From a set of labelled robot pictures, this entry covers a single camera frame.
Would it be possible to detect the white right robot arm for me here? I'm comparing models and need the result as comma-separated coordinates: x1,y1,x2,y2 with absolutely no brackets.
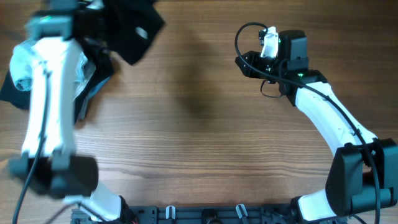
236,52,397,223

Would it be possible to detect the black folded garment pile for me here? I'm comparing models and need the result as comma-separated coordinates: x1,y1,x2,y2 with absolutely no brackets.
1,42,114,121

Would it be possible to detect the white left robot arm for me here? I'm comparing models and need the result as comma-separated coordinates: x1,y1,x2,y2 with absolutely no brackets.
8,8,127,223

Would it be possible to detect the light blue crumpled garment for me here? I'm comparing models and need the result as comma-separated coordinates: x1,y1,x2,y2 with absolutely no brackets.
10,40,96,99

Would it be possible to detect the black polo shirt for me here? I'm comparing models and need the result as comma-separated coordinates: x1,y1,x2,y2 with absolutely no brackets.
77,0,166,66

